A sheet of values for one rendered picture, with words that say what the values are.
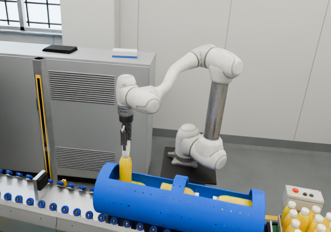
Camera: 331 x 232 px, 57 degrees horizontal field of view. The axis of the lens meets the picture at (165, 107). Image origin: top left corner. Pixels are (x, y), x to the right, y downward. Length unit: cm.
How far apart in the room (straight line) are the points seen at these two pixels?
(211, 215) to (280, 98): 308
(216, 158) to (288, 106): 275
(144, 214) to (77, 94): 179
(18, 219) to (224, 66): 149
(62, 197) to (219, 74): 121
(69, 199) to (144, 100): 92
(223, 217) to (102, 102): 189
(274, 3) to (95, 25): 220
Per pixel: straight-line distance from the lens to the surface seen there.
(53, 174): 243
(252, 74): 429
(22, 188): 221
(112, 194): 168
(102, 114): 317
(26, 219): 209
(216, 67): 173
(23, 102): 345
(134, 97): 144
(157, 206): 163
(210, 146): 191
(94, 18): 394
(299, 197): 199
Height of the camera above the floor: 222
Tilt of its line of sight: 23 degrees down
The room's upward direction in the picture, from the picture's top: 4 degrees clockwise
